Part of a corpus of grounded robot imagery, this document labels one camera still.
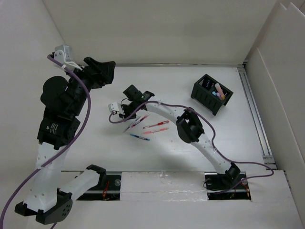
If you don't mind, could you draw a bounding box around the dark red clear pen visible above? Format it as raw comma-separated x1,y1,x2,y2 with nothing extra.
131,113,150,128

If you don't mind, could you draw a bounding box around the red capped gel pen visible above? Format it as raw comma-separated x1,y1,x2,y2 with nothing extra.
143,120,169,129

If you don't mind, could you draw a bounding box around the blue clear gel pen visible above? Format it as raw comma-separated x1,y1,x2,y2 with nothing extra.
129,134,150,141

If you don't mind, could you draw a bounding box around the pink clear gel pen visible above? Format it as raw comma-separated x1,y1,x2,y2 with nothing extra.
142,127,169,135

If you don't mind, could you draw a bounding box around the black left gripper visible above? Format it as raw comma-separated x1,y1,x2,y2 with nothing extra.
65,57,115,116

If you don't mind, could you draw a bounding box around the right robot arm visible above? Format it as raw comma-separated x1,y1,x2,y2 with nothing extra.
119,85,240,190

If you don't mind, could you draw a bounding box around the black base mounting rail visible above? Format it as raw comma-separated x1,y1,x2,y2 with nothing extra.
79,171,251,202

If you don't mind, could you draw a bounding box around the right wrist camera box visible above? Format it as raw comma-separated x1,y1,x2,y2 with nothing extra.
108,102,123,114

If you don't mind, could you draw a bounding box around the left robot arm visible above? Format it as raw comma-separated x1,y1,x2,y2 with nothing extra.
15,57,116,225

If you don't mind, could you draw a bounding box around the black slotted pen holder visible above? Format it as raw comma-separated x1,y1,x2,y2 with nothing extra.
191,74,234,116

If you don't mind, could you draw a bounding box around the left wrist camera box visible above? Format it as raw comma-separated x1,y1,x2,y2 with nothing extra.
54,45,79,69

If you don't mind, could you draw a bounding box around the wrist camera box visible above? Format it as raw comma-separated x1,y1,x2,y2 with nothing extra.
54,45,79,69
108,102,123,114

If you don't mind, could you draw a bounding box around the aluminium rail right edge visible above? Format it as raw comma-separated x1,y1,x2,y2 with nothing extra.
237,64,277,170

